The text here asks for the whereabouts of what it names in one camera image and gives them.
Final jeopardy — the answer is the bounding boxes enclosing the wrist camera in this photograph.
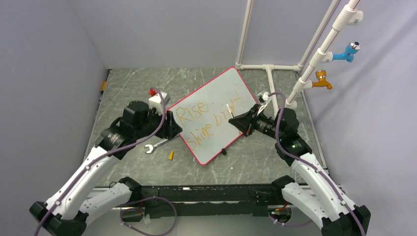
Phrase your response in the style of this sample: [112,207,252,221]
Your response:
[256,91,271,115]
[148,88,170,115]

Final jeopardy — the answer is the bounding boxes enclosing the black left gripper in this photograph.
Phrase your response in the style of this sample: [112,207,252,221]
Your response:
[134,106,182,140]

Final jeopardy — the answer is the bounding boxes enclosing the white whiteboard marker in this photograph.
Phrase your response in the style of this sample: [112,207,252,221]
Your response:
[226,104,234,118]

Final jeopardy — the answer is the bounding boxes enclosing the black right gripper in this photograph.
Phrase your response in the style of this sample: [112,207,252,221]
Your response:
[229,104,284,141]

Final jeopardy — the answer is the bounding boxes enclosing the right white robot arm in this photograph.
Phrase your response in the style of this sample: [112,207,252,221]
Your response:
[228,104,371,236]

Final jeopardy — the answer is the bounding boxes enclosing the blue tap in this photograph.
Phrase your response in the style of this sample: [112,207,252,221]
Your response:
[332,41,360,62]

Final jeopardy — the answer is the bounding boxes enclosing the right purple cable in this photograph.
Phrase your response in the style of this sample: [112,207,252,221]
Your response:
[267,91,366,236]

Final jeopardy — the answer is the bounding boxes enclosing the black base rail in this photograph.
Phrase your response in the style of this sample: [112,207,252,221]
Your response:
[121,183,288,218]

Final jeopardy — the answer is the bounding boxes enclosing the white floor pipe frame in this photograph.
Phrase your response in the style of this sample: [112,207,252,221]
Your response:
[235,63,308,117]

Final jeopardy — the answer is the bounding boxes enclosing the silver combination wrench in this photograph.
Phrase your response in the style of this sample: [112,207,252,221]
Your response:
[144,135,179,154]

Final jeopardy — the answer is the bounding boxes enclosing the white pipe with taps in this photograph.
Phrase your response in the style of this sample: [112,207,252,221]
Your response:
[284,0,363,108]

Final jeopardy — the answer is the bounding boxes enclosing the red-framed whiteboard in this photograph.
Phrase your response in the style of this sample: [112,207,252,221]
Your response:
[169,67,256,165]

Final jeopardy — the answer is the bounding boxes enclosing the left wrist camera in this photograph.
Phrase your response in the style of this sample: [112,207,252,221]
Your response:
[148,88,170,115]

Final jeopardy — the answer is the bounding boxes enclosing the orange tap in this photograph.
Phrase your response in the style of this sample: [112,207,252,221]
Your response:
[312,70,333,90]

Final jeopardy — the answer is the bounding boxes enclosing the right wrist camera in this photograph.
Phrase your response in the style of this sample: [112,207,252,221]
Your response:
[256,91,271,115]

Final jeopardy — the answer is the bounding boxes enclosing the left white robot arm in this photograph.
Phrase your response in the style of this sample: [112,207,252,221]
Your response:
[30,101,182,236]

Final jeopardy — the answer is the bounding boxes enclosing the white corner pipe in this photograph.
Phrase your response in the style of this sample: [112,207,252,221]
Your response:
[235,0,253,70]

